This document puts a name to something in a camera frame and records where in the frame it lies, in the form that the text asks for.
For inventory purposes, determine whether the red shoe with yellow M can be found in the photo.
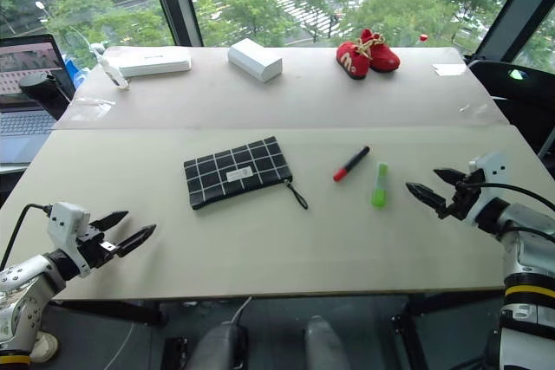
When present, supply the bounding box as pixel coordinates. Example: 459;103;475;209
336;40;372;81

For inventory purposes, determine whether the black white-grid pencil case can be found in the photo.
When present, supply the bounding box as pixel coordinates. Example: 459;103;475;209
183;135;310;211

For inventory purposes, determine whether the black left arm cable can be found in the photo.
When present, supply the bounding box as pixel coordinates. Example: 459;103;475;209
0;203;54;271

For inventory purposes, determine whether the black table frame bar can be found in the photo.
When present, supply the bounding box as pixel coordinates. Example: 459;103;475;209
46;299;169;327

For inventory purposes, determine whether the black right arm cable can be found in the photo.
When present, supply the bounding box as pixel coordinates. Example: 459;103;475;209
458;182;555;237

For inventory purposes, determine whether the white rectangular box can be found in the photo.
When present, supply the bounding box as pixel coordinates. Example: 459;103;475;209
226;37;284;84

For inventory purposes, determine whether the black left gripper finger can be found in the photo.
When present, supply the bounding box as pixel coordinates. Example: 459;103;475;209
88;211;130;233
113;224;158;258

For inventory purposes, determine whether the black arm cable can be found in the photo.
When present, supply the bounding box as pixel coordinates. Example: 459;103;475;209
0;203;54;271
458;182;555;237

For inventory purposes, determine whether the clear plastic bag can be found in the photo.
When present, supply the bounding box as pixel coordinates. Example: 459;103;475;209
68;98;117;123

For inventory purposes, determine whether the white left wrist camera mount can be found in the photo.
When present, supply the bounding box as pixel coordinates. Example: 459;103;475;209
46;202;93;278

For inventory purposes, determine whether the white sneaker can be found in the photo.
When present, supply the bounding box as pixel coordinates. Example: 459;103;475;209
29;329;61;365

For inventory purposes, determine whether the white paper label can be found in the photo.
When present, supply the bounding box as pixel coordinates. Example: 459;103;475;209
431;62;467;78

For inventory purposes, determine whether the green glue stick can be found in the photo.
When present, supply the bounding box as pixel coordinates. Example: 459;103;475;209
369;161;389;210

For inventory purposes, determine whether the black chair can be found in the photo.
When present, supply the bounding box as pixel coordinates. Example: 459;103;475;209
464;56;555;159

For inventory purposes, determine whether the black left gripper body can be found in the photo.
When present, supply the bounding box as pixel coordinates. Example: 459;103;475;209
77;229;118;275

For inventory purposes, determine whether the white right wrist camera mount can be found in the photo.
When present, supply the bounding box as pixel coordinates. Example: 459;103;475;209
467;153;511;226

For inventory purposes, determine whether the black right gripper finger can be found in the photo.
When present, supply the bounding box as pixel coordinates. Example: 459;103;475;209
405;182;448;211
433;167;470;191

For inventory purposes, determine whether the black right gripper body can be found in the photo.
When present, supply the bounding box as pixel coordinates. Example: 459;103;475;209
437;169;485;221

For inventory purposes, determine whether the laptop computer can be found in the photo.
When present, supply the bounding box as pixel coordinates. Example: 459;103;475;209
0;33;75;164

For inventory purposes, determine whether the white cable under table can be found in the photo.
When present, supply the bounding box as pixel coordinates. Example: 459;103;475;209
232;295;254;328

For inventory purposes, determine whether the flat white box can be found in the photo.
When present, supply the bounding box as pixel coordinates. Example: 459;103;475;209
103;46;193;79

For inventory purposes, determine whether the dark rounded shape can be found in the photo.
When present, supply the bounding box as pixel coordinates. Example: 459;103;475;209
186;321;249;370
302;315;351;370

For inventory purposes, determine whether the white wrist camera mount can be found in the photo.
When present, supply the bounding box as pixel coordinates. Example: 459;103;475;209
467;153;511;226
46;202;93;278

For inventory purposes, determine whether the red and black marker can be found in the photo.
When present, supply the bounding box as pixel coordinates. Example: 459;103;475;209
332;145;371;183

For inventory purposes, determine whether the red shoe with yellow laces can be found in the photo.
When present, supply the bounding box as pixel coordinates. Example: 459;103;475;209
359;28;402;74

